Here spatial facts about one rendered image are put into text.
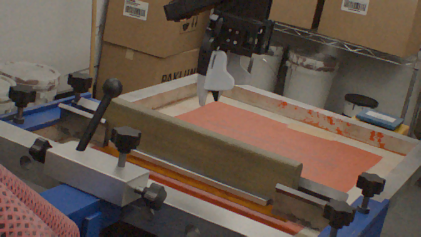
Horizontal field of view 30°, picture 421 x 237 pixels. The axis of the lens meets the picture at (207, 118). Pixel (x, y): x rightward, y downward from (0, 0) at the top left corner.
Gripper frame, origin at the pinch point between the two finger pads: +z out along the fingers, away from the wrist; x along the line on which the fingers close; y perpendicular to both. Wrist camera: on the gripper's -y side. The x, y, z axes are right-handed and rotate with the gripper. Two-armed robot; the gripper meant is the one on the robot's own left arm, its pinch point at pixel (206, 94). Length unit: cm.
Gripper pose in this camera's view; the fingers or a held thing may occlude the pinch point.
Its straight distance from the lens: 125.3
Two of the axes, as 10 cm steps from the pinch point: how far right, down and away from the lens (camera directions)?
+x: 4.4, -1.8, 8.8
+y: 8.7, 3.1, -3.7
